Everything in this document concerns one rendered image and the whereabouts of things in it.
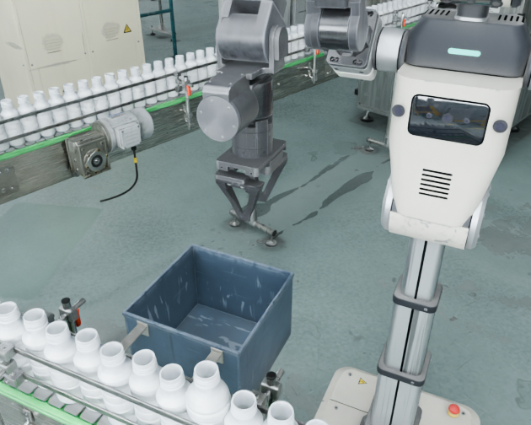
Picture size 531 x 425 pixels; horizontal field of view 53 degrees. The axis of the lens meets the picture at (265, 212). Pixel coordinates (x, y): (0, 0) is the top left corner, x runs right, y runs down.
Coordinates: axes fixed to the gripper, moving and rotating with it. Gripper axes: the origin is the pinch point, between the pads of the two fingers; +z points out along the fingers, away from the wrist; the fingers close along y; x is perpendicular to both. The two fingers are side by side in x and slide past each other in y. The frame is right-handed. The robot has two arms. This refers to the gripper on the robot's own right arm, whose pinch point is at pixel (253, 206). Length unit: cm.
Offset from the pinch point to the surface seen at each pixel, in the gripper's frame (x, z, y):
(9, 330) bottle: -41, 27, 16
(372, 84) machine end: -70, 100, -379
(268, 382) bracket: 5.1, 30.4, 5.4
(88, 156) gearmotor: -105, 44, -75
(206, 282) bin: -36, 57, -42
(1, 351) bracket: -40, 29, 20
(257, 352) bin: -9, 53, -20
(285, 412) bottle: 11.3, 26.0, 13.1
